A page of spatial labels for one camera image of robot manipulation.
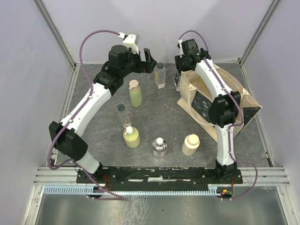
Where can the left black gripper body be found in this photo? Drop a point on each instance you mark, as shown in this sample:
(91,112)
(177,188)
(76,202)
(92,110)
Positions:
(135,63)

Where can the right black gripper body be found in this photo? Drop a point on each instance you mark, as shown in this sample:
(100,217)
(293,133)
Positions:
(181,63)

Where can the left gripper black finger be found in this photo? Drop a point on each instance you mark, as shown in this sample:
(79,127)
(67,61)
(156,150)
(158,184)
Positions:
(149,59)
(148,67)

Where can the clear square bottle back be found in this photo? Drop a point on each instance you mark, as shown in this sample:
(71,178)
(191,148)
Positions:
(160,74)

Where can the green bottle beige flip cap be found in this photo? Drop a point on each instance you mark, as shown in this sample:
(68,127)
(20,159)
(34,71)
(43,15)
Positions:
(135,93)

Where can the beige canvas tote bag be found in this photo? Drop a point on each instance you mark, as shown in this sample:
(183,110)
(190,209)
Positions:
(196,100)

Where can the beige jar wide lid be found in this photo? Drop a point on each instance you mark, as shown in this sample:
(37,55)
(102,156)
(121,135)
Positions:
(190,145)

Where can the silver round bottle white cap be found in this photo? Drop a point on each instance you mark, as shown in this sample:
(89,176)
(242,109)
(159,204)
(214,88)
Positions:
(159,147)

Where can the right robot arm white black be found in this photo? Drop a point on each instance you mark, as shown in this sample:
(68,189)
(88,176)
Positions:
(222,112)

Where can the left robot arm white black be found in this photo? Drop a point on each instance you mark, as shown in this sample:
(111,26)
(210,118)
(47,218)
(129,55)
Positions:
(66,135)

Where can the clear square bottle dark cap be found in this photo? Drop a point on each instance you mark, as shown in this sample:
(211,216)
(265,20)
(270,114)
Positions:
(124,115)

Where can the yellow green pump bottle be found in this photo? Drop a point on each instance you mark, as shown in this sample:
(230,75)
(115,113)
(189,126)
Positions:
(131,137)

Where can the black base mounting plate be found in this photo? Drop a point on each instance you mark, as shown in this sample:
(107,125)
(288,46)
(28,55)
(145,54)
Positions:
(119,174)

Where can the small circuit board red led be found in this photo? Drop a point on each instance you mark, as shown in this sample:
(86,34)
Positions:
(226,193)

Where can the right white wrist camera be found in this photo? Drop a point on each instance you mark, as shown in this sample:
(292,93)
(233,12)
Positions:
(182,47)

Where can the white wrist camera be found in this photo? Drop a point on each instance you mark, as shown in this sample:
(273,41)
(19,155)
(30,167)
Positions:
(130,41)
(182,47)

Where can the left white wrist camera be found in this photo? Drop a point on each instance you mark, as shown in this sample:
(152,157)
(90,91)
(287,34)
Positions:
(130,41)

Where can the right aluminium frame post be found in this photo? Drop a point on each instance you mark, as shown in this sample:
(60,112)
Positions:
(259,31)

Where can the aluminium frame post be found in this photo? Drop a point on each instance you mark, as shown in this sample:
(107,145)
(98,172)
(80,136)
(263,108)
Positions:
(259,31)
(54,31)

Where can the left aluminium frame post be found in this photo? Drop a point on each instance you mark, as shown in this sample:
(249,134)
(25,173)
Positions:
(54,31)

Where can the light blue cable duct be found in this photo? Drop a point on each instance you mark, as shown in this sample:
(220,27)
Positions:
(137,188)

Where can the aluminium front rail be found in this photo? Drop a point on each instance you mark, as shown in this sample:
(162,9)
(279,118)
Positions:
(267,176)

